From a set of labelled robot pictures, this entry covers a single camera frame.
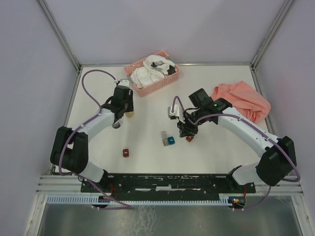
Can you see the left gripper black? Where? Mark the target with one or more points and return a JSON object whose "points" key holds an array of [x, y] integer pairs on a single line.
{"points": [[131, 106]]}

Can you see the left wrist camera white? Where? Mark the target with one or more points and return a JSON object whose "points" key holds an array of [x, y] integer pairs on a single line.
{"points": [[123, 82]]}

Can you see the white bottle cap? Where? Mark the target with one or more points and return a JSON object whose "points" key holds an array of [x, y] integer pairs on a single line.
{"points": [[116, 125]]}

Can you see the pink shirt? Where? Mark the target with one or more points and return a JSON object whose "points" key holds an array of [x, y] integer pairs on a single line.
{"points": [[245, 99]]}

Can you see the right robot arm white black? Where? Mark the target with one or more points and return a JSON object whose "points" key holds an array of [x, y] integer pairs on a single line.
{"points": [[277, 155]]}

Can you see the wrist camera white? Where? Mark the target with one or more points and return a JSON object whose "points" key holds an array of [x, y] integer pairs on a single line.
{"points": [[123, 82], [176, 113]]}

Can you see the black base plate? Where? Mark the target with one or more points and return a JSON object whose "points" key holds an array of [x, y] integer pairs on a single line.
{"points": [[171, 187]]}

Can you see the red pill box left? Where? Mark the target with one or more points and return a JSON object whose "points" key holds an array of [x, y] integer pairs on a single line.
{"points": [[126, 153]]}

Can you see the white cable duct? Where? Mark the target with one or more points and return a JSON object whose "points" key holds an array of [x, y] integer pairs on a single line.
{"points": [[95, 200]]}

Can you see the grey pill box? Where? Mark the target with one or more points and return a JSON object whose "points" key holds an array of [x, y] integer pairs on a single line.
{"points": [[164, 137]]}

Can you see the red pill box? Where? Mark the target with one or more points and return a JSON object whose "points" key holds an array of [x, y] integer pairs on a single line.
{"points": [[126, 153], [189, 138]]}

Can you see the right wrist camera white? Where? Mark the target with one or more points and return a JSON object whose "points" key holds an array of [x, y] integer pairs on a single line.
{"points": [[176, 113]]}

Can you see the red pill box right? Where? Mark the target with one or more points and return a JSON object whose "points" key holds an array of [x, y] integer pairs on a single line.
{"points": [[189, 138]]}

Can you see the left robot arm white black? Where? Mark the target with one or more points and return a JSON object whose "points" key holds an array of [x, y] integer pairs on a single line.
{"points": [[71, 146]]}

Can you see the glass pill bottle yellow pills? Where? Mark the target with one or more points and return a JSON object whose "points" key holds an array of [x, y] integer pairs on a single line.
{"points": [[129, 114]]}

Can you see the teal pill box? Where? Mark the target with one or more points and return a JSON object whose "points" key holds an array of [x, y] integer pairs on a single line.
{"points": [[171, 140]]}

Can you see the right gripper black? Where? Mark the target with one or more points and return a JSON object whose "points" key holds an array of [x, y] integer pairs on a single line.
{"points": [[185, 130]]}

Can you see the pink plastic basket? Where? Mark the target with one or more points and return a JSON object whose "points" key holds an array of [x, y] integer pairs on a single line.
{"points": [[155, 86]]}

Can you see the white cloth in basket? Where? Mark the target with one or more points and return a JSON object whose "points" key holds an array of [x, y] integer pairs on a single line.
{"points": [[154, 69]]}

